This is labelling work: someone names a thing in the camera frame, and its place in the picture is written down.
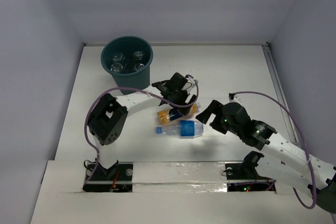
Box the blue label water bottle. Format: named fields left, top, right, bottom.
left=155, top=120, right=204, bottom=138

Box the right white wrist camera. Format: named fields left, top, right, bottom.
left=228, top=93, right=242, bottom=104

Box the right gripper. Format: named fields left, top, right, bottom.
left=196, top=99, right=241, bottom=136

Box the aluminium rail right edge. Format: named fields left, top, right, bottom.
left=261, top=43, right=302, bottom=148

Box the clear bottle front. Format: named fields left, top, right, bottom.
left=110, top=62, right=123, bottom=73

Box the orange drink bottle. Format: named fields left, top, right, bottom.
left=158, top=102, right=201, bottom=125

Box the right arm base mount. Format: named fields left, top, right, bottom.
left=221, top=151, right=276, bottom=193

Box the crushed bottle blue label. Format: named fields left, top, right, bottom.
left=112, top=52, right=125, bottom=62

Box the silver tape strip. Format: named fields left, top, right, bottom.
left=132, top=162, right=227, bottom=194

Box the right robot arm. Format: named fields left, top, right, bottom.
left=196, top=100, right=335, bottom=214

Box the clear bottle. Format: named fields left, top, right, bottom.
left=110, top=62, right=123, bottom=73
left=132, top=50, right=145, bottom=61
left=132, top=62, right=145, bottom=72

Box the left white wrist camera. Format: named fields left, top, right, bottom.
left=182, top=74, right=198, bottom=92

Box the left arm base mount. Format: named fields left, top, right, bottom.
left=82, top=160, right=134, bottom=193

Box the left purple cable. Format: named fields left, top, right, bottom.
left=83, top=74, right=200, bottom=183

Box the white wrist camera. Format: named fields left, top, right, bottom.
left=182, top=74, right=198, bottom=92
left=228, top=93, right=242, bottom=104

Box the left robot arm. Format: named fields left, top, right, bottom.
left=84, top=72, right=200, bottom=179

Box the dark green plastic bin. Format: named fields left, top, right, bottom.
left=101, top=36, right=153, bottom=90

